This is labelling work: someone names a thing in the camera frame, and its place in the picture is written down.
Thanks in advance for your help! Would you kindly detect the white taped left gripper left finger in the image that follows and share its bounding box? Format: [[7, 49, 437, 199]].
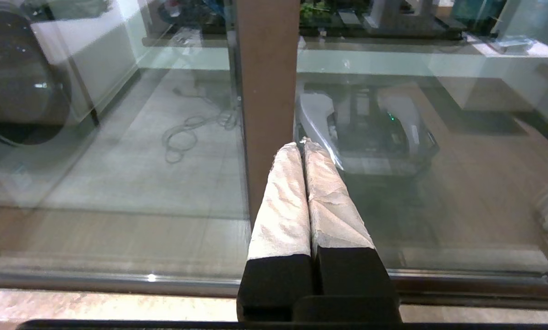
[[236, 141, 314, 322]]

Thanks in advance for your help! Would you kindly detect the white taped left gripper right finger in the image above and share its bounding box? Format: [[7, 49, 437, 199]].
[[300, 137, 401, 322]]

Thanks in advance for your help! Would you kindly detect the brown framed fixed glass panel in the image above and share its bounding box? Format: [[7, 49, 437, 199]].
[[0, 0, 300, 295]]

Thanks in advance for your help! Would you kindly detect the grey metal rail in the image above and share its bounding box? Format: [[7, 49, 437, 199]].
[[0, 269, 548, 322]]

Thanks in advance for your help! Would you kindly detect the beige sofa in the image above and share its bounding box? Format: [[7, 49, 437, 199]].
[[30, 0, 148, 125]]

